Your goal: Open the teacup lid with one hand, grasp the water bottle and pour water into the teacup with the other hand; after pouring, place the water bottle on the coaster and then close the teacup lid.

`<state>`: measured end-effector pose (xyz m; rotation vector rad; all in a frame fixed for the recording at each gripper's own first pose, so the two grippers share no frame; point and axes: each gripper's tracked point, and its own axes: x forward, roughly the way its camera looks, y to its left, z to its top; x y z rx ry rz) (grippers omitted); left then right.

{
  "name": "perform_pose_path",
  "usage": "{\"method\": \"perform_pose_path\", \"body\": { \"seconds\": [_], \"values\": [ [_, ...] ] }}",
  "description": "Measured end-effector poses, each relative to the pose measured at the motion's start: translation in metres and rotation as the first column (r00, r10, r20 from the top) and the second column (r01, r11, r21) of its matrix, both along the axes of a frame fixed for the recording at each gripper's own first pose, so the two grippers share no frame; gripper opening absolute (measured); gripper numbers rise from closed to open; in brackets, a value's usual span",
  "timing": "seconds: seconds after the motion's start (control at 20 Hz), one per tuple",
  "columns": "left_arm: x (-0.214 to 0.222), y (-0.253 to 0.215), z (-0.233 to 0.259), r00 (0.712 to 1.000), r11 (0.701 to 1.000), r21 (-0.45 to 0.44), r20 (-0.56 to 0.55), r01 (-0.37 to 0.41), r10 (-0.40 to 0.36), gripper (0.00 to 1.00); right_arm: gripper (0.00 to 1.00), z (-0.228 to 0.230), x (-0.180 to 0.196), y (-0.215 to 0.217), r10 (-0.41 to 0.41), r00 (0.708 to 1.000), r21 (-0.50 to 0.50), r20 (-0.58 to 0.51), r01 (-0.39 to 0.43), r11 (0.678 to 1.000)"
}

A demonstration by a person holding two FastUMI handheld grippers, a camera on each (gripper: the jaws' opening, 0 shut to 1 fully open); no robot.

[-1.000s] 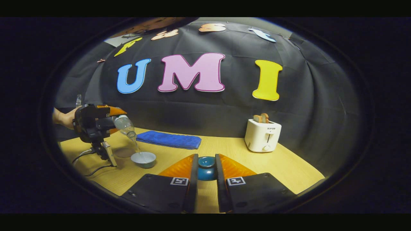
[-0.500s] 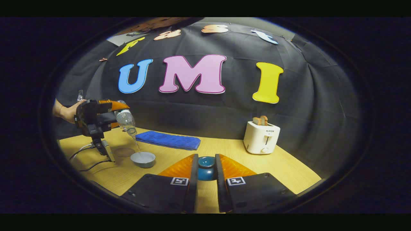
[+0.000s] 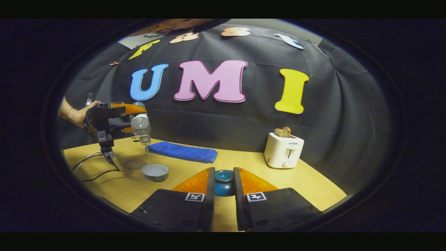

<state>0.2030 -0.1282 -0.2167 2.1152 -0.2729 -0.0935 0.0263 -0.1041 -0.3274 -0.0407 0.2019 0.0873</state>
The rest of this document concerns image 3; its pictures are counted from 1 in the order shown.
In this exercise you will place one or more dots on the toast slice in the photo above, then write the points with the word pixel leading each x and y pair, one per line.
pixel 278 132
pixel 287 131

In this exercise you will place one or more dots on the grey teacup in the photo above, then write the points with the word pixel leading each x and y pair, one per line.
pixel 155 173

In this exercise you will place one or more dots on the clear plastic water bottle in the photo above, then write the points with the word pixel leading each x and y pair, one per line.
pixel 141 127

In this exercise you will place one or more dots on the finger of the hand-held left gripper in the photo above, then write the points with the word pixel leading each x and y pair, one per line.
pixel 129 109
pixel 122 128

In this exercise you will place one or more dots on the small silver clip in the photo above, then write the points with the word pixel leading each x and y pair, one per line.
pixel 89 98

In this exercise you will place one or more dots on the brown blurred object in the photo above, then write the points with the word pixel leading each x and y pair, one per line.
pixel 167 25

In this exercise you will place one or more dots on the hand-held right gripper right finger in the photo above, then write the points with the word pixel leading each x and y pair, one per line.
pixel 239 209

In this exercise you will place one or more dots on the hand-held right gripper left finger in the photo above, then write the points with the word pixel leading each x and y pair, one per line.
pixel 210 205

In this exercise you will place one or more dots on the black backdrop cloth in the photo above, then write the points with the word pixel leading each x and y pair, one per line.
pixel 226 122

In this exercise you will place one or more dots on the blue folded towel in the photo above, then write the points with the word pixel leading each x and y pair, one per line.
pixel 183 152

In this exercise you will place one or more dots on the white toaster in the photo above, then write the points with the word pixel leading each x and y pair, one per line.
pixel 282 151

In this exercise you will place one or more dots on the round brown coaster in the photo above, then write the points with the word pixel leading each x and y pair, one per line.
pixel 134 164

